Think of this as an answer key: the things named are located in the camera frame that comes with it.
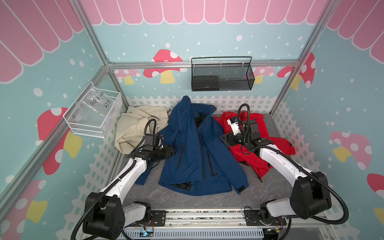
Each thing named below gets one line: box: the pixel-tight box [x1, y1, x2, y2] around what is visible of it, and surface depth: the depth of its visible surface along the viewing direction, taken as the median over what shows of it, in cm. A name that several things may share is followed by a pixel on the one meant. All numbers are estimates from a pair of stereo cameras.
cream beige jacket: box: [114, 105, 171, 155], surface depth 107 cm
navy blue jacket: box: [135, 96, 249, 196], surface depth 93 cm
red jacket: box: [213, 111, 296, 179], surface depth 76 cm
